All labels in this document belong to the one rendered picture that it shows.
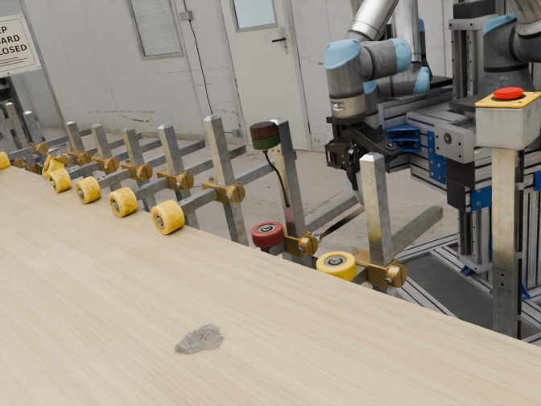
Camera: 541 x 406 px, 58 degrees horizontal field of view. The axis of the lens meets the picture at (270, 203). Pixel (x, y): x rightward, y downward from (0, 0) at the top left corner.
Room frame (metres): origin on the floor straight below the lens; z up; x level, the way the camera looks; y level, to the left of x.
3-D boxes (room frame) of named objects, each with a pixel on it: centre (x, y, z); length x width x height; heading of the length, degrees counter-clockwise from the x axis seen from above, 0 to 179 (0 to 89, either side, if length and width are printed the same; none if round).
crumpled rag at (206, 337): (0.70, 0.17, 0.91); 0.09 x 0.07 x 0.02; 97
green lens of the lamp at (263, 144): (1.07, -0.02, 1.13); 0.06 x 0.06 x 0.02
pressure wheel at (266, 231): (1.09, 0.02, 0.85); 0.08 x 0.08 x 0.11
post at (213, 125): (1.29, 0.11, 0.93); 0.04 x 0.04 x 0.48; 40
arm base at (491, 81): (1.37, -0.73, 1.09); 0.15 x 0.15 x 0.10
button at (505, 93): (0.71, -0.38, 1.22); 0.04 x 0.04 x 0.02
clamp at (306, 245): (1.11, -0.03, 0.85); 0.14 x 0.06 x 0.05; 40
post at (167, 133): (1.48, 0.27, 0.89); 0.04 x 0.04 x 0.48; 40
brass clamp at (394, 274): (0.93, -0.20, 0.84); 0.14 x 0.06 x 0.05; 40
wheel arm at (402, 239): (1.00, -0.26, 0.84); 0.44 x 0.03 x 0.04; 130
